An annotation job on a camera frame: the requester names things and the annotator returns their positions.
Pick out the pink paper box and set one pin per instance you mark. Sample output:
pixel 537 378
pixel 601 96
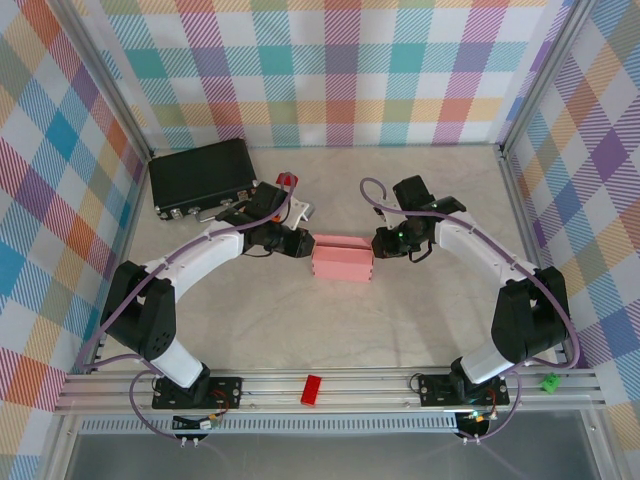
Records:
pixel 342 267

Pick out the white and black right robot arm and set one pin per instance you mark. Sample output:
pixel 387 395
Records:
pixel 480 245

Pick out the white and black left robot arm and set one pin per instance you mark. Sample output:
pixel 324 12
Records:
pixel 200 255

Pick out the small red curved brick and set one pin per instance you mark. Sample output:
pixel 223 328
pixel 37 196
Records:
pixel 294 179

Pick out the long red rectangular brick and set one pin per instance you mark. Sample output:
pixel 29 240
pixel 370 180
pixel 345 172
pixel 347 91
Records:
pixel 311 389

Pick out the black round controller board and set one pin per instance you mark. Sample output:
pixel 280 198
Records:
pixel 474 425

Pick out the green plastic block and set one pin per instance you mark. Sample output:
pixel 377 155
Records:
pixel 549 383

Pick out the aluminium side rail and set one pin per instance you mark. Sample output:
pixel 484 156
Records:
pixel 120 240
pixel 530 230

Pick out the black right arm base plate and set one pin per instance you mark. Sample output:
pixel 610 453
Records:
pixel 432 390

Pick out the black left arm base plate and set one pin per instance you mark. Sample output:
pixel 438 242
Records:
pixel 227 392

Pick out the long aluminium base rail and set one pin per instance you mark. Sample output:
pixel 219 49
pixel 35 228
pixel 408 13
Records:
pixel 360 395

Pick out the aluminium corner post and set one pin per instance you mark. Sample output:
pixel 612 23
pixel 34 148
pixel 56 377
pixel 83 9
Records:
pixel 545 80
pixel 107 80

